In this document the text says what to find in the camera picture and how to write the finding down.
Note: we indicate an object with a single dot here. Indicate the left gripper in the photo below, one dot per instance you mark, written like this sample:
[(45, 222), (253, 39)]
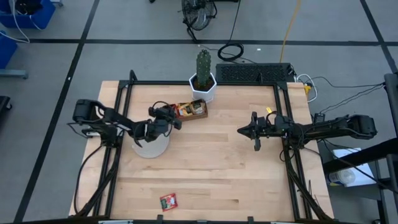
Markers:
[(161, 116)]

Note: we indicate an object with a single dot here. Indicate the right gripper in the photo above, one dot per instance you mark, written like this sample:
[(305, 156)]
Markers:
[(257, 144)]

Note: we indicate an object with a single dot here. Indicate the orange mango tea packet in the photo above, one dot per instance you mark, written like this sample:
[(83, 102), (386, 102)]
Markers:
[(184, 109)]

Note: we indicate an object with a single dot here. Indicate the wooden tea organizer box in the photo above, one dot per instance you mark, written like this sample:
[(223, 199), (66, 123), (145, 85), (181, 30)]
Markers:
[(196, 117)]

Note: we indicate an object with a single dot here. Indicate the brown tea packet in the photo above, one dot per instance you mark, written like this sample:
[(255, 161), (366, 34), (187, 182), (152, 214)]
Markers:
[(198, 107)]

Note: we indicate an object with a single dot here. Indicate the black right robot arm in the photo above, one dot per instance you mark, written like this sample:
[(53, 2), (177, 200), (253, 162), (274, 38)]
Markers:
[(335, 127)]

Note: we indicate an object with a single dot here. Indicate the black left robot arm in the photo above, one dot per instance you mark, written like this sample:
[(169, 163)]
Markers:
[(109, 119)]

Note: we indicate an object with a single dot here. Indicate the white hexagonal plant pot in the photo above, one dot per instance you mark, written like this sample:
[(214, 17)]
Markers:
[(202, 96)]

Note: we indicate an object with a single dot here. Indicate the round woven placemat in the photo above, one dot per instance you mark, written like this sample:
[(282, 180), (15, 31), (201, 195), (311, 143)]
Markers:
[(152, 149)]

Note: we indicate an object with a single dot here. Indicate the green cactus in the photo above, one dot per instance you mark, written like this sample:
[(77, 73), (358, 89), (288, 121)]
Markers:
[(203, 68)]

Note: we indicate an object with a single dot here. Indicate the black power adapter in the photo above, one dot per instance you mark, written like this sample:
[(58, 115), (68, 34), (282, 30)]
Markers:
[(318, 118)]

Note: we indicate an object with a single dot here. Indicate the black floor fan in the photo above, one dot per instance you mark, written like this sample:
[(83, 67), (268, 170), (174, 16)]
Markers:
[(199, 12)]

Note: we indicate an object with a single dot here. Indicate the black side rack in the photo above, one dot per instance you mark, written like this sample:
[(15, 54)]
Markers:
[(357, 158)]

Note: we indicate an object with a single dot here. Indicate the white box with roll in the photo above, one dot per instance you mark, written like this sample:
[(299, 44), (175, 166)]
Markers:
[(357, 174)]

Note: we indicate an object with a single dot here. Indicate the large blue bin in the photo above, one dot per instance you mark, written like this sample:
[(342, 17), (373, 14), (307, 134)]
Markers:
[(37, 18)]

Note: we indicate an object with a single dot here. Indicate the small blue bin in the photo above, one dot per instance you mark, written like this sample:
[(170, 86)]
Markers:
[(6, 49)]

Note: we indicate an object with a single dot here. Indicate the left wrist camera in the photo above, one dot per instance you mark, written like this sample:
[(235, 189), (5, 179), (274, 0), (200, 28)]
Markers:
[(158, 129)]

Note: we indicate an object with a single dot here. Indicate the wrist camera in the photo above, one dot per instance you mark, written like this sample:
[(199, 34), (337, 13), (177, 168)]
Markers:
[(158, 129), (270, 127)]

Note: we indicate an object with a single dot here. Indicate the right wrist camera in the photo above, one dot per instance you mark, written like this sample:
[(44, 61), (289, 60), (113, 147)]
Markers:
[(270, 127)]

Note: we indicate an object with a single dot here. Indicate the black aluminium table frame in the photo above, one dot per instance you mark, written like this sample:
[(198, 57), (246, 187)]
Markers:
[(155, 82)]

